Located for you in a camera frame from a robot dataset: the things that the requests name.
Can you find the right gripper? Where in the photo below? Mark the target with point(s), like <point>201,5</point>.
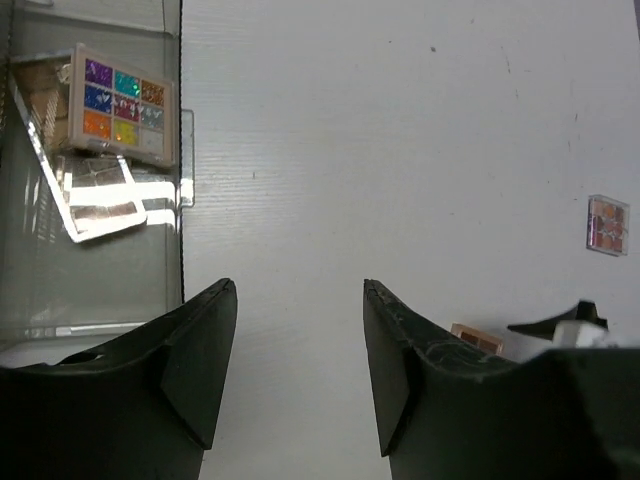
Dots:
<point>590,332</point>

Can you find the colourful eyeshadow palette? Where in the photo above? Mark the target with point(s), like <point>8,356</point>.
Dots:
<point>115,107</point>

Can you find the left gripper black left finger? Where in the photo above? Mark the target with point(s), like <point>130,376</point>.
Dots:
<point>143,405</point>

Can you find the multicolour square palette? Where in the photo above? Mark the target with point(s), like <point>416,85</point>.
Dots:
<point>607,225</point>

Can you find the long brown eyeshadow palette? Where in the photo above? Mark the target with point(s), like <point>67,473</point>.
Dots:
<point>95,193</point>

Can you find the clear acrylic makeup organizer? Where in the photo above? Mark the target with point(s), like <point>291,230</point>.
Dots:
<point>52,287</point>

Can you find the brown quad eyeshadow palette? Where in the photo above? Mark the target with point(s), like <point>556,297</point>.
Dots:
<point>488,343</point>

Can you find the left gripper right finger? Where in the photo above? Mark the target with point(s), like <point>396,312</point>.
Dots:
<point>445,409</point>

